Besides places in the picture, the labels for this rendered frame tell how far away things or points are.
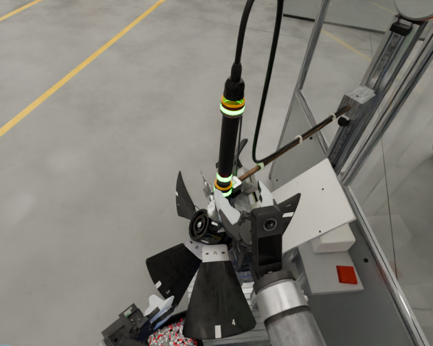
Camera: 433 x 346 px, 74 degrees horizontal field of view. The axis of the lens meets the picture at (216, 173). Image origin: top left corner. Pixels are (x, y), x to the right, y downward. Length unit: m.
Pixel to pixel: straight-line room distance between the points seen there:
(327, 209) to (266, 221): 0.63
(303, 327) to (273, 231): 0.14
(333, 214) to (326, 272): 0.48
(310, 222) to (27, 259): 2.13
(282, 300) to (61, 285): 2.09
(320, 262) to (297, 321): 1.02
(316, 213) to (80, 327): 1.73
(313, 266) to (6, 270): 2.12
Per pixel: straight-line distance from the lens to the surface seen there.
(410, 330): 1.39
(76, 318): 2.32
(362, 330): 1.69
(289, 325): 0.47
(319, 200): 1.09
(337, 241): 1.43
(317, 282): 1.43
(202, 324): 0.97
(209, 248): 1.04
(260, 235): 0.47
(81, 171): 2.99
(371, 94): 1.14
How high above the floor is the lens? 2.12
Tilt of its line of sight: 49 degrees down
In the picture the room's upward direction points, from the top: 5 degrees clockwise
